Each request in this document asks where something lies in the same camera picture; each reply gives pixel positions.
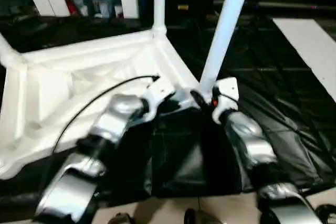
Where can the white plastic table leg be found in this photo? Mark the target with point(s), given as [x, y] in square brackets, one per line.
[159, 1]
[6, 51]
[225, 24]

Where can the white plastic stool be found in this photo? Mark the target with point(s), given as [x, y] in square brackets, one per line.
[65, 77]

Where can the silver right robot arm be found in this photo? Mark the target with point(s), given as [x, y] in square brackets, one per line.
[249, 134]

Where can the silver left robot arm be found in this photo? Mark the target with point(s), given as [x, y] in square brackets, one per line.
[110, 121]

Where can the black glossy mat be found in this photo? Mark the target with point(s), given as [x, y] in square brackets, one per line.
[275, 64]

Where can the small yellow label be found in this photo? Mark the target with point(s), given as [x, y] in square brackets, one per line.
[183, 7]

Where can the black horizontal bar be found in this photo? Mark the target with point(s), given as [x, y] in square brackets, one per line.
[275, 5]

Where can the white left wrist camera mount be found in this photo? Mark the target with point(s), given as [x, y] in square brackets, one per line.
[157, 93]

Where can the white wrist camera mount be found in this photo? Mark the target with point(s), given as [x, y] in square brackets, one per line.
[157, 93]
[227, 90]

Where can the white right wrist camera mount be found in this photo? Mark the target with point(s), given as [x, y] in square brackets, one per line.
[227, 90]

